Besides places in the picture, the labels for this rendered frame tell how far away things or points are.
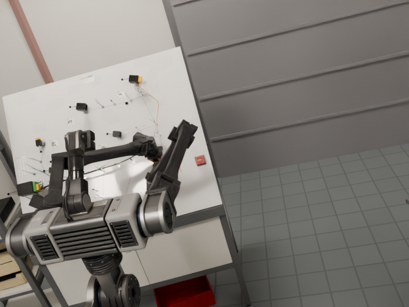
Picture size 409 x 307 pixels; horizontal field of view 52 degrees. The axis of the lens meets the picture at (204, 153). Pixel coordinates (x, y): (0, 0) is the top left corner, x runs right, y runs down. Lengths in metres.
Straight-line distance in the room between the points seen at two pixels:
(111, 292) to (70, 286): 1.27
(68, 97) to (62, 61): 1.57
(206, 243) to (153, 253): 0.33
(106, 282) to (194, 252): 1.16
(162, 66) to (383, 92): 2.31
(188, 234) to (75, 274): 0.75
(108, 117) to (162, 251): 0.89
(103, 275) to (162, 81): 1.43
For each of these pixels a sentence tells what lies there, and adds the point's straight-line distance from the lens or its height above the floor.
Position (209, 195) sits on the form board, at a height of 0.92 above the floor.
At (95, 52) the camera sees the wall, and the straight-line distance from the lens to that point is 4.20.
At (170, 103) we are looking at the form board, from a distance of 2.60.
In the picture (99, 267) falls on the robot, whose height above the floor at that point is 1.33.
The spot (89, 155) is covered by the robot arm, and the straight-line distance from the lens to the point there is 2.11.
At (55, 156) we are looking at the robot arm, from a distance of 2.07.
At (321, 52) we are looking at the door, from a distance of 4.01.
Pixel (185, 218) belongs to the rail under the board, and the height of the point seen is 0.85.
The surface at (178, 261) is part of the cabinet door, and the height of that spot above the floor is 0.53.
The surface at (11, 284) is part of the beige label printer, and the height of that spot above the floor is 0.69.
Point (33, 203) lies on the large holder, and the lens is 2.59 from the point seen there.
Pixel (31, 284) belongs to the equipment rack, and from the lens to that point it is 2.87.
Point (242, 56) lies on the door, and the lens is 3.95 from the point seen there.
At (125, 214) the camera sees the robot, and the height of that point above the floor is 1.52.
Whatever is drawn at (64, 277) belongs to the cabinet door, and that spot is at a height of 0.63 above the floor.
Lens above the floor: 2.22
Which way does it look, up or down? 26 degrees down
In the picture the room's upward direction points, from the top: 16 degrees counter-clockwise
